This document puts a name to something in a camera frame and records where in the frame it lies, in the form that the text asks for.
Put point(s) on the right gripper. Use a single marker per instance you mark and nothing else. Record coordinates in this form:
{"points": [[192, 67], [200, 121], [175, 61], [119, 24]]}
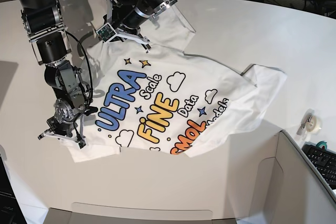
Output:
{"points": [[70, 131]]}

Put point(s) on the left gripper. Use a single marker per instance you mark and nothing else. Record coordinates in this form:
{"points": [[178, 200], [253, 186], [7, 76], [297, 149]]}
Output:
{"points": [[126, 17]]}

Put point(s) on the grey flat panel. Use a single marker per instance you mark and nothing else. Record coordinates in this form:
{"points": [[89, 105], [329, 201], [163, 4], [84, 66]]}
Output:
{"points": [[7, 71]]}

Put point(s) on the white printed t-shirt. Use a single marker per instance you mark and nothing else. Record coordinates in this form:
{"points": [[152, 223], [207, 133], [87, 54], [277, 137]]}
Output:
{"points": [[165, 100]]}

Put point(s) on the green tape roll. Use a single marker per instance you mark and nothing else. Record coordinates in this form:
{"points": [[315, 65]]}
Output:
{"points": [[322, 145]]}

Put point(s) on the black keyboard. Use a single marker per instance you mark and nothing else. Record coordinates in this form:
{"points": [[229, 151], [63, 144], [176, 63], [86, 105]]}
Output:
{"points": [[324, 162]]}

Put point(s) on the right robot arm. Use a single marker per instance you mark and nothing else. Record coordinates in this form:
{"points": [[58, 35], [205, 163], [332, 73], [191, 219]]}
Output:
{"points": [[47, 34]]}

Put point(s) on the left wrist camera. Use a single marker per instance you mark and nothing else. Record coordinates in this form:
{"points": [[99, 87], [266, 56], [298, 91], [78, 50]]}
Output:
{"points": [[106, 32]]}

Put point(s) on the grey cardboard box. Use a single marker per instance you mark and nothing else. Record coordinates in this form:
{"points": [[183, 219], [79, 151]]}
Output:
{"points": [[288, 189]]}

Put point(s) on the clear tape dispenser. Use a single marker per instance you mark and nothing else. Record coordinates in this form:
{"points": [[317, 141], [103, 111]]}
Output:
{"points": [[311, 124]]}

